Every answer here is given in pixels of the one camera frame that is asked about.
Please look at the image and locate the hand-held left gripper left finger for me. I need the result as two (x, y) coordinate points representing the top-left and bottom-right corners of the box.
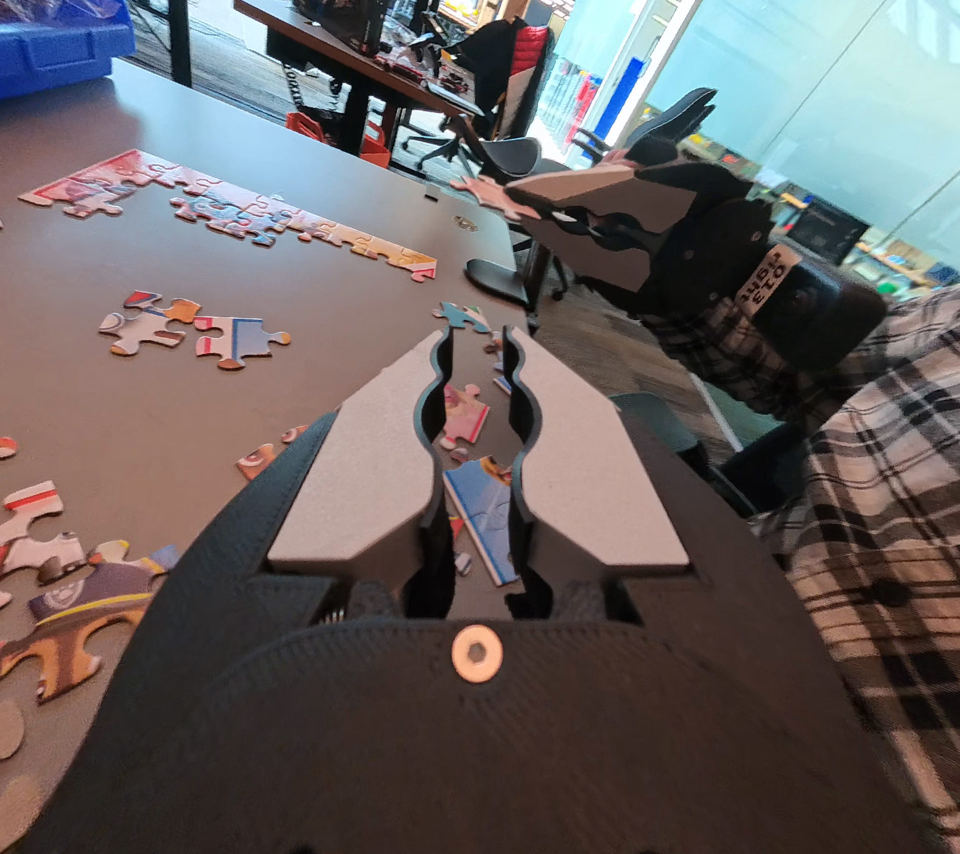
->
(266, 328), (457, 620)

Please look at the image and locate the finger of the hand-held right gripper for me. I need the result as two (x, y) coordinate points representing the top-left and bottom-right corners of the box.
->
(504, 163), (700, 229)
(519, 217), (655, 294)

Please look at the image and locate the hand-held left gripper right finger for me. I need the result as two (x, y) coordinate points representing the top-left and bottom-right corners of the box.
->
(501, 325), (691, 620)

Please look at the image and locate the pink red collar puzzle piece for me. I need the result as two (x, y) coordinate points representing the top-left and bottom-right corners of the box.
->
(450, 175), (526, 221)

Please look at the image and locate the light blue sky puzzle section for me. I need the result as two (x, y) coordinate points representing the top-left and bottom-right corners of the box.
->
(442, 457), (520, 585)

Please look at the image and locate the pink dog puzzle piece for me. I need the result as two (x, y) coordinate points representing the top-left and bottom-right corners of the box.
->
(438, 383), (490, 450)

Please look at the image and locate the yellow border puzzle section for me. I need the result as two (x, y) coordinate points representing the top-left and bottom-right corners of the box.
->
(296, 217), (438, 283)

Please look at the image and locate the red border dog puzzle section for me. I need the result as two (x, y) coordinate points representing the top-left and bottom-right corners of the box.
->
(18, 149), (301, 248)

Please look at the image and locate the grey desk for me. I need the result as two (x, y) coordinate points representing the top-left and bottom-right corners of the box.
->
(0, 58), (543, 851)

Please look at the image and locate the black mesh office chair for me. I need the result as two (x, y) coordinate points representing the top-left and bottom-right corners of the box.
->
(573, 88), (717, 169)

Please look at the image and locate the black table foot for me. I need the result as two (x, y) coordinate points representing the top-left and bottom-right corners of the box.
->
(465, 239), (558, 332)

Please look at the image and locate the teal green corner puzzle piece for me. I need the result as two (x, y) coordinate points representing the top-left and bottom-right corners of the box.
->
(432, 301), (492, 334)

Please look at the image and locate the blue white red striped puzzle piece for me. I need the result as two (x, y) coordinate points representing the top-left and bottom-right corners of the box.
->
(193, 316), (292, 371)

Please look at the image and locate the white orange puzzle piece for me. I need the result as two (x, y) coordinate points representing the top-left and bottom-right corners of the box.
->
(99, 290), (204, 356)

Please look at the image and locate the dark wooden table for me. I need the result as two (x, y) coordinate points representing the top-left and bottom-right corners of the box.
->
(232, 0), (489, 158)

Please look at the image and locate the navy uniform dog puzzle piece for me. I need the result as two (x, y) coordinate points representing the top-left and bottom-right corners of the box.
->
(0, 543), (181, 704)

